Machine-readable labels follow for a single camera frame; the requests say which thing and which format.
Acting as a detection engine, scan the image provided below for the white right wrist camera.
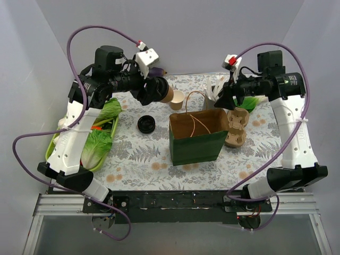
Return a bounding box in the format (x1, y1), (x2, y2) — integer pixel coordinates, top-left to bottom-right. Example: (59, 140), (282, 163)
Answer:
(222, 54), (242, 83)

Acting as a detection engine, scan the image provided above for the green plastic vegetable tray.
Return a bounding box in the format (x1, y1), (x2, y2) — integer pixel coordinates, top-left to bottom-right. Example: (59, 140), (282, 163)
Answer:
(45, 116), (120, 171)

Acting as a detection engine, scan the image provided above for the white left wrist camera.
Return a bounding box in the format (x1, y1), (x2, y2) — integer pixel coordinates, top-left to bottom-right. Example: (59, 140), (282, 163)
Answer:
(135, 48), (159, 79)

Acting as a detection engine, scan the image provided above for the green bok choy toy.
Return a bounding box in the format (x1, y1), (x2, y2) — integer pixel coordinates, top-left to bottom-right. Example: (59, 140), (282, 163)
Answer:
(234, 96), (268, 113)

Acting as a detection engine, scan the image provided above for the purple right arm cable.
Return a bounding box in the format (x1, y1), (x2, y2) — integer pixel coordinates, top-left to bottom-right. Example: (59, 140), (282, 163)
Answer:
(226, 42), (311, 231)

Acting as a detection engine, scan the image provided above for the black coffee cup lid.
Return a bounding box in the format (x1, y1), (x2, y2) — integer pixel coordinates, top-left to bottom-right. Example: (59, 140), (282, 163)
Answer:
(156, 77), (169, 102)

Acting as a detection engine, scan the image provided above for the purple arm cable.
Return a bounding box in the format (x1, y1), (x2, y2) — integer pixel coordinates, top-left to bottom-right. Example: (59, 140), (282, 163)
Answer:
(12, 25), (146, 241)
(226, 42), (311, 231)

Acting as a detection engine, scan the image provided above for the large napa cabbage toy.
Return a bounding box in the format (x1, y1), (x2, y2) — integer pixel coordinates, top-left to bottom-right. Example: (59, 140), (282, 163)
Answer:
(93, 98), (123, 126)

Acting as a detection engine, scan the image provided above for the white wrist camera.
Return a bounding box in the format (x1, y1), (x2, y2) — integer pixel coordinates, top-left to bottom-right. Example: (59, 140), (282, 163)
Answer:
(135, 48), (159, 79)
(222, 54), (242, 83)

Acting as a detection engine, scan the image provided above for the green leafy lettuce toy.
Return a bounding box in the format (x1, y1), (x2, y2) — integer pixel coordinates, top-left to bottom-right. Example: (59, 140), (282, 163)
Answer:
(81, 130), (112, 169)

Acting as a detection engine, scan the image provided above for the orange carrot toy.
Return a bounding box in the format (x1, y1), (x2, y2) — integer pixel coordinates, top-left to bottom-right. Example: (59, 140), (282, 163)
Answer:
(91, 126), (103, 131)

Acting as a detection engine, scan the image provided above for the brown cardboard cup carrier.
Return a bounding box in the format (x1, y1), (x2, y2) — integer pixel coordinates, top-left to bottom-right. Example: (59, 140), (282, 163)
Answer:
(225, 107), (249, 148)

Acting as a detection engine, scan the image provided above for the grey straw holder cup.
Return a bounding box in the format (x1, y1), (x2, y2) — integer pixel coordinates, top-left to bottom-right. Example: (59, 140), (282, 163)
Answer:
(202, 95), (216, 110)

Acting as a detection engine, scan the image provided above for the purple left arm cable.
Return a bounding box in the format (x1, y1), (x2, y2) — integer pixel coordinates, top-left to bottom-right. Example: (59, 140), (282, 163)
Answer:
(12, 25), (146, 241)

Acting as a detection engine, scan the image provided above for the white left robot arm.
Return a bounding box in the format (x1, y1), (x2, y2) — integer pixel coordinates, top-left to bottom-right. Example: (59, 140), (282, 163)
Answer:
(38, 46), (173, 213)

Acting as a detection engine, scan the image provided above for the black lid stack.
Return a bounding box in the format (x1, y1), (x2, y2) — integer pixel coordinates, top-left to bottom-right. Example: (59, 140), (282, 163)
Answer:
(137, 115), (156, 134)

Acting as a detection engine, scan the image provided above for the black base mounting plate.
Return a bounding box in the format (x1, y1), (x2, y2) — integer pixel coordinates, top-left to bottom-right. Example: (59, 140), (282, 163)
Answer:
(82, 191), (274, 224)

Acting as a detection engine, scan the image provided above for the floral patterned table mat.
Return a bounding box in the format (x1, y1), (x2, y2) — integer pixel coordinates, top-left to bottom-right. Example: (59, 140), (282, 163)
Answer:
(53, 73), (298, 191)

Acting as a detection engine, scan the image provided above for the purple eggplant toy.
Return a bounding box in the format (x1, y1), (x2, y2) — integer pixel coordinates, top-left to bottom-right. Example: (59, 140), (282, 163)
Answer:
(148, 67), (167, 77)

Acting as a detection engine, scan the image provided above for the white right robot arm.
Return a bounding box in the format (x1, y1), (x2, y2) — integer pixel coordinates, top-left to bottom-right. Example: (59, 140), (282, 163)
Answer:
(215, 50), (328, 211)

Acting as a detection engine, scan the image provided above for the dark green paper bag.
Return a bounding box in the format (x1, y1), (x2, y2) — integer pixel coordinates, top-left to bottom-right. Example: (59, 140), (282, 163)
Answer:
(169, 108), (228, 166)

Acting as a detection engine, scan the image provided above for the aluminium frame rail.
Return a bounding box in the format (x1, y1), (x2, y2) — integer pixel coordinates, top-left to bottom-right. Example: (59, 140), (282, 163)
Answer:
(33, 192), (320, 216)

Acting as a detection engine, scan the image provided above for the brown paper coffee cup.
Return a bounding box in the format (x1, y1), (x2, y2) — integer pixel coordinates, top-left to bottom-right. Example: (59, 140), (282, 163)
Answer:
(160, 86), (174, 104)

